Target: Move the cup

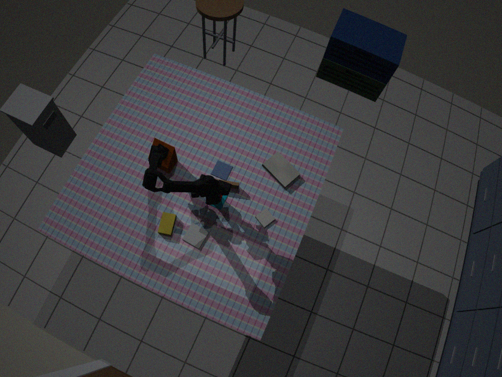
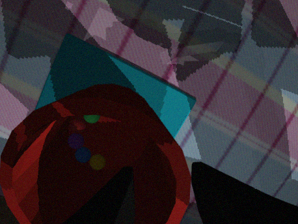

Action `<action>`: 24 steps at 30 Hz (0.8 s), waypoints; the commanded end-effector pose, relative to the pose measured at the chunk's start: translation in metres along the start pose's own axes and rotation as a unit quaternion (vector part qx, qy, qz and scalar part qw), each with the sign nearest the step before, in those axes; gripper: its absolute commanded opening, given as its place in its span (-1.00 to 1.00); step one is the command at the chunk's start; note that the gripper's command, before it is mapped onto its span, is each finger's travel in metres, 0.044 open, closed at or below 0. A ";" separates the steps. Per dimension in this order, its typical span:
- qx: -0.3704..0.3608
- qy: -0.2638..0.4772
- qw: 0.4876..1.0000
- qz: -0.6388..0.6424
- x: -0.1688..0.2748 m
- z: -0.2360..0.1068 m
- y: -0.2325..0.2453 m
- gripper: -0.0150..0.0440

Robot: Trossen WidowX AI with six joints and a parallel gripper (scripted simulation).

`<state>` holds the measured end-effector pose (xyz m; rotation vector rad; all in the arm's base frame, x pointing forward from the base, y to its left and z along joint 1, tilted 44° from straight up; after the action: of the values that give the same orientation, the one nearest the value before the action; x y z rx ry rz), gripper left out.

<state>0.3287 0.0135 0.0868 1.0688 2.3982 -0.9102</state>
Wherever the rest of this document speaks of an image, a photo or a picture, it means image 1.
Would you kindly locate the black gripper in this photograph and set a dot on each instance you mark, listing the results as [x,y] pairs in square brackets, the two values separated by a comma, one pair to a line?
[195,195]

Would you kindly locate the olive yellow rectangular block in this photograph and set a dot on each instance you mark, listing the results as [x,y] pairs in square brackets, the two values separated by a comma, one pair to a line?
[167,224]

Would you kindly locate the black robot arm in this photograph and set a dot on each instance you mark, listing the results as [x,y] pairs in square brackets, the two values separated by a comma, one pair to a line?
[206,185]

